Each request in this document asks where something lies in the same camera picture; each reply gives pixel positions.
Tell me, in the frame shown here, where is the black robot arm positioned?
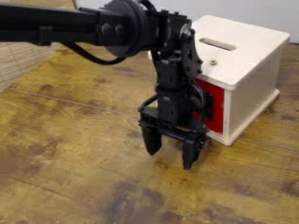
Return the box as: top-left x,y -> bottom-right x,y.
0,0 -> 206,169

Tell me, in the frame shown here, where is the red drawer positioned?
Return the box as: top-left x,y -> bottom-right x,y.
194,79 -> 224,133

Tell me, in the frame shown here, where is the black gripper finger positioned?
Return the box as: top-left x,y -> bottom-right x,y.
141,126 -> 161,156
181,138 -> 204,170

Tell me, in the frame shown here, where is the black metal drawer handle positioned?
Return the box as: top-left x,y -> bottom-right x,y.
138,91 -> 213,121

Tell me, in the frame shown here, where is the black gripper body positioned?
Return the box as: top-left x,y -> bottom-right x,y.
136,81 -> 210,144

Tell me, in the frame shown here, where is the white wooden drawer cabinet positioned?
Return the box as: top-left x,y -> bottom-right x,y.
146,14 -> 291,146

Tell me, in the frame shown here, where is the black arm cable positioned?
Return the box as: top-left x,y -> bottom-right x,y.
61,42 -> 126,66

